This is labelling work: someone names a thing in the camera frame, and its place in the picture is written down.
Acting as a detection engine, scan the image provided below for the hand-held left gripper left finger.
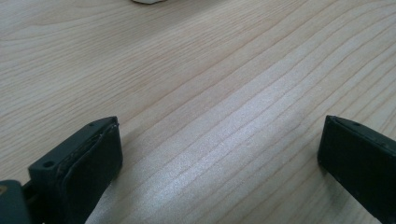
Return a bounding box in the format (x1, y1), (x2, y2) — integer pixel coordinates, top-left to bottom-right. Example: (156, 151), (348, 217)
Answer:
(21, 116), (124, 224)

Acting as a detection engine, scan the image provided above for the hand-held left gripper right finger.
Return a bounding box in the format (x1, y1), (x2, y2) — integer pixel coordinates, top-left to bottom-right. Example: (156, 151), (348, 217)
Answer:
(317, 115), (396, 224)

